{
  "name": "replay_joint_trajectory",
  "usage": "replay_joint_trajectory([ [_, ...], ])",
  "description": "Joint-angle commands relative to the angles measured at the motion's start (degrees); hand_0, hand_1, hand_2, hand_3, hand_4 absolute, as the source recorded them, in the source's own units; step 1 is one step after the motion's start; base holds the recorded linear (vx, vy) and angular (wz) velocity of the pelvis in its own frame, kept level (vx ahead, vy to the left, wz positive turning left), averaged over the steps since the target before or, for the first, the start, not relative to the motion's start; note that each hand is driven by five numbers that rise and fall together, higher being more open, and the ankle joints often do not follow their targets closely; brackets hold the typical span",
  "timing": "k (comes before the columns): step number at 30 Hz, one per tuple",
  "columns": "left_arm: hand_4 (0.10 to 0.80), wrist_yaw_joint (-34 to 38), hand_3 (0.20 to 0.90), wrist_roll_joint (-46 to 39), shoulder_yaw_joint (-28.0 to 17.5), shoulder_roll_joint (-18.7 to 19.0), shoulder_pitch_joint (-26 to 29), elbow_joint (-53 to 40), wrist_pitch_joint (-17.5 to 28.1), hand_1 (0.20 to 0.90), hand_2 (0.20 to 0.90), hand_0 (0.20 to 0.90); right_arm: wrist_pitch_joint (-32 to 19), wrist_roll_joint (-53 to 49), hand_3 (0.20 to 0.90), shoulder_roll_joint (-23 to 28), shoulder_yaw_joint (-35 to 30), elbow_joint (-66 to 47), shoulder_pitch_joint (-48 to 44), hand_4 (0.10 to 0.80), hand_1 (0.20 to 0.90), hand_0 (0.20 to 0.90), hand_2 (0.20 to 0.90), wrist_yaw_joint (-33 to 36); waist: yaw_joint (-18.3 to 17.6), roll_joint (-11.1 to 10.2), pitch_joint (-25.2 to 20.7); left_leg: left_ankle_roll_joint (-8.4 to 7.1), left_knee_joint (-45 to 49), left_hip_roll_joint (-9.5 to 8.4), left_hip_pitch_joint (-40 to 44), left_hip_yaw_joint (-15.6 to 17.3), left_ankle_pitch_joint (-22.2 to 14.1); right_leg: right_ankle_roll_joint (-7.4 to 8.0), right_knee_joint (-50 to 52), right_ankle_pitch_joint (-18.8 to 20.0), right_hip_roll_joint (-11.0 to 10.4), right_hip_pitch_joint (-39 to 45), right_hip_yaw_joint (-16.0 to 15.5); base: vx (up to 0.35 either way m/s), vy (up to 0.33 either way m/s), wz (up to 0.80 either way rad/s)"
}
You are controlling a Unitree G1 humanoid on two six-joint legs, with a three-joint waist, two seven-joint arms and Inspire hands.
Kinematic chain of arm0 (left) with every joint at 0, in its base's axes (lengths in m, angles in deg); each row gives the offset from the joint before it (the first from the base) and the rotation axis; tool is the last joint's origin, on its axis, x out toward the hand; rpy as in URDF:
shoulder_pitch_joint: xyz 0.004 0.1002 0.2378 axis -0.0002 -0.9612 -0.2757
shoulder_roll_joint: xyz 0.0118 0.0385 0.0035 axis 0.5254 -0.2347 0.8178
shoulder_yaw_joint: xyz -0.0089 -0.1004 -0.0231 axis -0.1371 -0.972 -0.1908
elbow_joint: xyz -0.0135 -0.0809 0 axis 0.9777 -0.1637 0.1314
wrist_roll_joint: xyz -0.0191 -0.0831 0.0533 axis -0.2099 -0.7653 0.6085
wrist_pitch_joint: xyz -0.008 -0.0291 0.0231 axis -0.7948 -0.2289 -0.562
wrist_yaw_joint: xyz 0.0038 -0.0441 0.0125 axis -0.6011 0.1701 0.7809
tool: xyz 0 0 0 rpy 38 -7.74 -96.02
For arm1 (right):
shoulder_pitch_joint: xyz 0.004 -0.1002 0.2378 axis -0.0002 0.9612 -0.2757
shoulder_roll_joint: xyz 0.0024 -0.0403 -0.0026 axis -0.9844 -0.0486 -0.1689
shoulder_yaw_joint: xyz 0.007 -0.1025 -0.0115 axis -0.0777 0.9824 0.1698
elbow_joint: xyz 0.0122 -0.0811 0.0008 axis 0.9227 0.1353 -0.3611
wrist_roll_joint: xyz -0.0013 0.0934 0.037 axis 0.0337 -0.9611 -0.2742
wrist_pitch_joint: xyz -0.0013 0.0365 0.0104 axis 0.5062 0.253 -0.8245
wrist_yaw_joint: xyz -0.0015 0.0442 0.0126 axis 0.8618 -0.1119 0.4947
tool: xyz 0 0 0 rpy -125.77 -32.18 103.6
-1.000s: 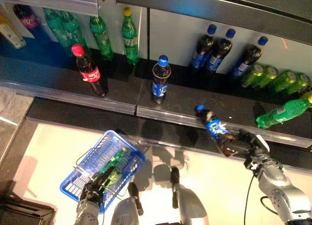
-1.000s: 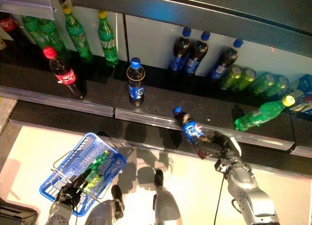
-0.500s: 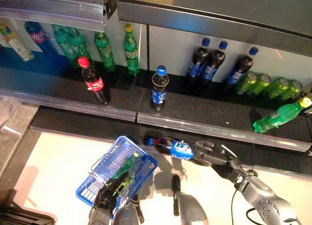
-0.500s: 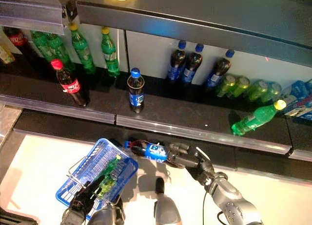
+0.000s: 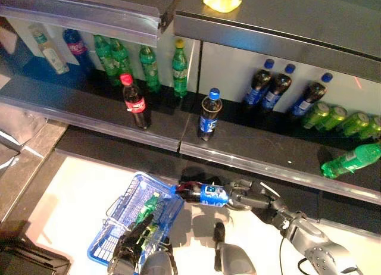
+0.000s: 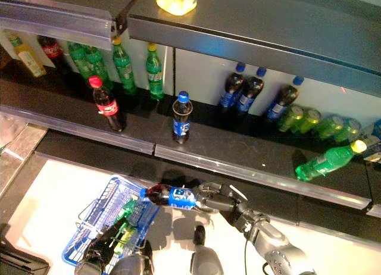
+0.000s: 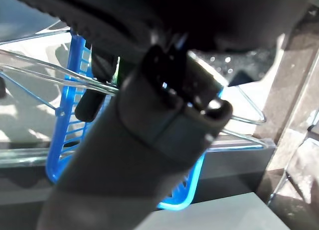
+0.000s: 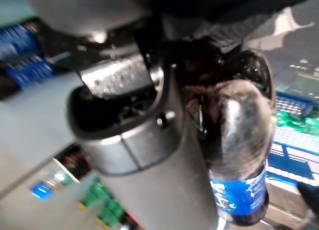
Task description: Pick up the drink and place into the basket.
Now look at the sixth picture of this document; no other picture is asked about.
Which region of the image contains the robot left hand black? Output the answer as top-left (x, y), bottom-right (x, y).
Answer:
top-left (80, 223), bottom-right (126, 270)

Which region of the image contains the robot right hand black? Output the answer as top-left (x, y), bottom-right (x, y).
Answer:
top-left (193, 182), bottom-right (243, 214)

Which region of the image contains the green Sprite bottle yellow cap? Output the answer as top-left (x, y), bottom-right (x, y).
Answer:
top-left (294, 139), bottom-right (368, 182)
top-left (67, 42), bottom-right (95, 76)
top-left (85, 45), bottom-right (114, 90)
top-left (112, 36), bottom-right (138, 96)
top-left (111, 224), bottom-right (140, 255)
top-left (114, 196), bottom-right (140, 227)
top-left (145, 42), bottom-right (165, 101)

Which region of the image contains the blue plastic shopping basket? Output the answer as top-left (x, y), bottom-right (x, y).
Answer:
top-left (61, 174), bottom-right (161, 267)

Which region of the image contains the robot left leg silver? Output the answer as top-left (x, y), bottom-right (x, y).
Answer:
top-left (113, 239), bottom-right (155, 275)

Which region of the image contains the robot leg silver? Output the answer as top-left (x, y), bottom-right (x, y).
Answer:
top-left (190, 225), bottom-right (224, 275)
top-left (113, 239), bottom-right (155, 275)

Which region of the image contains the dark metal shelf board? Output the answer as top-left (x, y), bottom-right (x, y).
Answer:
top-left (0, 60), bottom-right (157, 155)
top-left (127, 0), bottom-right (381, 101)
top-left (35, 129), bottom-right (167, 192)
top-left (153, 102), bottom-right (373, 210)
top-left (364, 158), bottom-right (381, 219)
top-left (160, 161), bottom-right (381, 243)
top-left (0, 0), bottom-right (143, 43)

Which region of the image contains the robot right leg silver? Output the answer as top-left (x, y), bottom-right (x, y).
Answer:
top-left (190, 225), bottom-right (224, 275)

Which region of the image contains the green soda can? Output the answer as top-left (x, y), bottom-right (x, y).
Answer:
top-left (335, 117), bottom-right (363, 143)
top-left (314, 114), bottom-right (345, 140)
top-left (277, 104), bottom-right (304, 133)
top-left (293, 107), bottom-right (322, 135)

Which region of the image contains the grey metal floor ledge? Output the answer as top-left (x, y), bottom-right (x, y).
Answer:
top-left (0, 112), bottom-right (49, 200)

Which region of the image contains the Coca-Cola bottle red cap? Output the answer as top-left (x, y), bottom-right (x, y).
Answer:
top-left (86, 75), bottom-right (127, 133)
top-left (38, 36), bottom-right (74, 76)

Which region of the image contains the blue Oreo cookie box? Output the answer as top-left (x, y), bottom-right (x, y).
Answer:
top-left (361, 118), bottom-right (381, 164)

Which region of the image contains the yellow juice bottle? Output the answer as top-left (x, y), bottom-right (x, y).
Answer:
top-left (154, 0), bottom-right (199, 16)

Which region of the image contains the pale tea bottle green cap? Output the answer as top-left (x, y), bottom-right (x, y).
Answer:
top-left (7, 33), bottom-right (48, 79)

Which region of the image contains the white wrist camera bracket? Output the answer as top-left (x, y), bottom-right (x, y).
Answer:
top-left (228, 184), bottom-right (248, 202)

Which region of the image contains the black cable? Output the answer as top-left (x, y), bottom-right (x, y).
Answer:
top-left (243, 240), bottom-right (270, 275)

